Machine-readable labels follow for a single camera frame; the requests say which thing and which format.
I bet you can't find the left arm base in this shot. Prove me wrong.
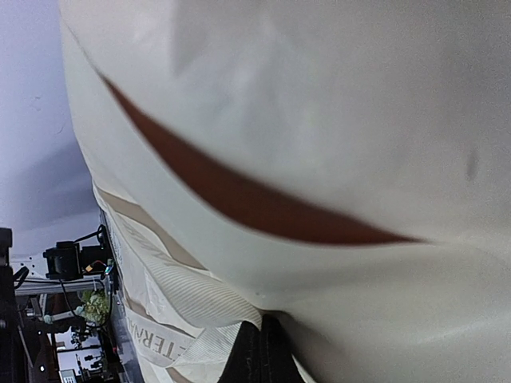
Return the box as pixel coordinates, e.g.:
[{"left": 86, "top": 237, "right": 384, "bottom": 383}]
[{"left": 43, "top": 224, "right": 117, "bottom": 284}]

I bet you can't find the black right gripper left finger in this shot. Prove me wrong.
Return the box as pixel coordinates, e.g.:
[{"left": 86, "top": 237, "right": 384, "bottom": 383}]
[{"left": 218, "top": 322, "right": 261, "bottom": 383}]

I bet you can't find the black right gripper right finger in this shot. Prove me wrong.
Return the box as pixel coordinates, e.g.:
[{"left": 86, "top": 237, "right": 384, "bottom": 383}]
[{"left": 259, "top": 314, "right": 304, "bottom": 383}]

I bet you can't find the front aluminium rail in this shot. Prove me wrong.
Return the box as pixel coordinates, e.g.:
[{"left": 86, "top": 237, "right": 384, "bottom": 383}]
[{"left": 100, "top": 210, "right": 144, "bottom": 382}]

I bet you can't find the peach wrapping paper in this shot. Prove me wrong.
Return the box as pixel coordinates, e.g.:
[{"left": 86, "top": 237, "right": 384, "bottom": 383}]
[{"left": 59, "top": 1, "right": 510, "bottom": 382}]

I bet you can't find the cream ribbon bow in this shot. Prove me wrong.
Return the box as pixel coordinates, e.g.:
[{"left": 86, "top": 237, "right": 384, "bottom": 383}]
[{"left": 93, "top": 186, "right": 262, "bottom": 382}]

